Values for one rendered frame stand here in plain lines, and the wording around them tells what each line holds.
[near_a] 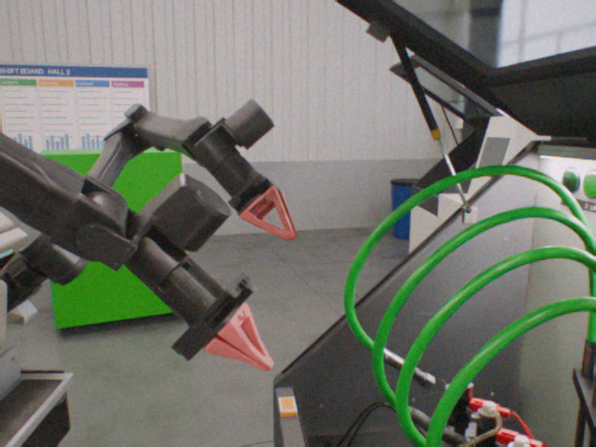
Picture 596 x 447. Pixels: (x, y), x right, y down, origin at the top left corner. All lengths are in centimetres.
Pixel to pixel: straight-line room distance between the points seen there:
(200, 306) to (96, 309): 346
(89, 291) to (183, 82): 382
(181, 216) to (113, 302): 347
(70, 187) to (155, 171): 333
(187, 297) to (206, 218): 9
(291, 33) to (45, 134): 342
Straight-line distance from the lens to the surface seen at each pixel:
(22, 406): 97
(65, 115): 707
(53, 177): 55
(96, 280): 396
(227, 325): 56
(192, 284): 57
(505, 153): 371
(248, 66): 727
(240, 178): 79
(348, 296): 71
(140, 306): 405
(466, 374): 52
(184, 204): 56
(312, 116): 742
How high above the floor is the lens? 147
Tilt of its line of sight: 11 degrees down
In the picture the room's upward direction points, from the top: straight up
